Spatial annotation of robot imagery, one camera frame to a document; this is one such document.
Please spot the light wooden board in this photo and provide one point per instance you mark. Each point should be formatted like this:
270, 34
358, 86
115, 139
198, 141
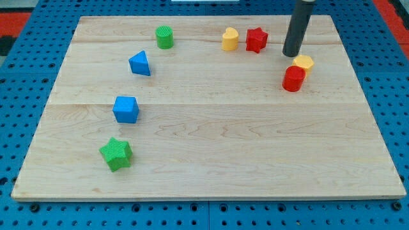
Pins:
213, 125

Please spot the yellow heart block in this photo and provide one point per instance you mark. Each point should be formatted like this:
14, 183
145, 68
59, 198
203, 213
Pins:
230, 39

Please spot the blue cube block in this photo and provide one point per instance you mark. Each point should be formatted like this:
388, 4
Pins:
125, 109

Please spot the blue triangle block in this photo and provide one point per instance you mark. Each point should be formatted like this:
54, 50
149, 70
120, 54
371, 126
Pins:
139, 64

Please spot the green cylinder block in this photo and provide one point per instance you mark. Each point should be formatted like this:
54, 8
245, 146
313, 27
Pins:
164, 36

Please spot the red star block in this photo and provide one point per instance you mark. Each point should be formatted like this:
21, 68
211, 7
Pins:
256, 40

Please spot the green star block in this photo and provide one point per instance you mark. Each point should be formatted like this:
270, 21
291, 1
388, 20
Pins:
116, 154

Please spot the red cylinder block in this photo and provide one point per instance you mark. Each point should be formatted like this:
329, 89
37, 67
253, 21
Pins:
293, 78

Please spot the yellow hexagon block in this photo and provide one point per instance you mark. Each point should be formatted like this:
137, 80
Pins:
304, 62

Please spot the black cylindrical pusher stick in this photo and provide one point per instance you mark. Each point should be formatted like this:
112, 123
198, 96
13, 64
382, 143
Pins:
297, 27

